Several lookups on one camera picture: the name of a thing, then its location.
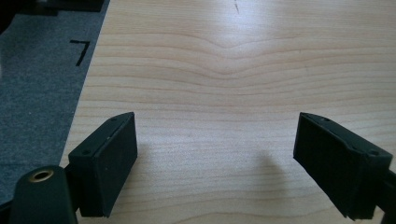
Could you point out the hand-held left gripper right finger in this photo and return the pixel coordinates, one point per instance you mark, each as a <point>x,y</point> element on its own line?
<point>339,161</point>

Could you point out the black stand base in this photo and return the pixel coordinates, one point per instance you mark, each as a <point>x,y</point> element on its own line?
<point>53,5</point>

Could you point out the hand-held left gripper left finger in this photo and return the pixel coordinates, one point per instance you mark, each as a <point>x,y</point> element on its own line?
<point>102,168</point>

